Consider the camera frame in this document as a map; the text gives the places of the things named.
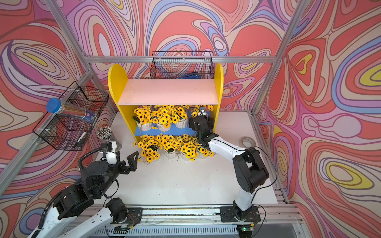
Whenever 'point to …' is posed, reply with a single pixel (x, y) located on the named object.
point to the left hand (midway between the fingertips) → (132, 153)
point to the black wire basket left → (67, 132)
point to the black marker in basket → (80, 141)
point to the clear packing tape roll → (247, 142)
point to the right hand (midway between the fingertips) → (200, 120)
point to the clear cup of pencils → (104, 133)
